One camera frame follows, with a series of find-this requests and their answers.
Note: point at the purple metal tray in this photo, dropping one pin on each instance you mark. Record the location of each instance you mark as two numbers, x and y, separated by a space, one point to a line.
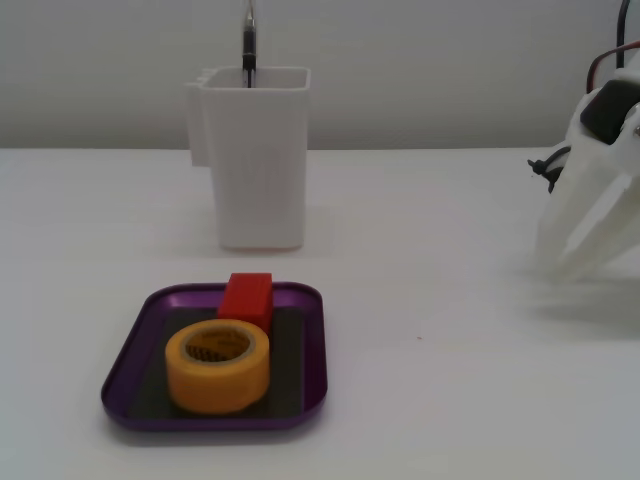
130 380

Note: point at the yellow tape roll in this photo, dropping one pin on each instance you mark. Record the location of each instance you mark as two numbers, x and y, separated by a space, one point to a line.
217 382

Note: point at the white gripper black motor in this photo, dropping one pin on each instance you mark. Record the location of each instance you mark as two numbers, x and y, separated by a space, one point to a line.
595 185

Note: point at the red rectangular block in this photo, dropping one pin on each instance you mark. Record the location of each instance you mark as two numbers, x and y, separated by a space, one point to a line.
246 297

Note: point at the white plastic pen holder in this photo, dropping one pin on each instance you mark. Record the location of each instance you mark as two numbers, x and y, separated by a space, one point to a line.
260 165

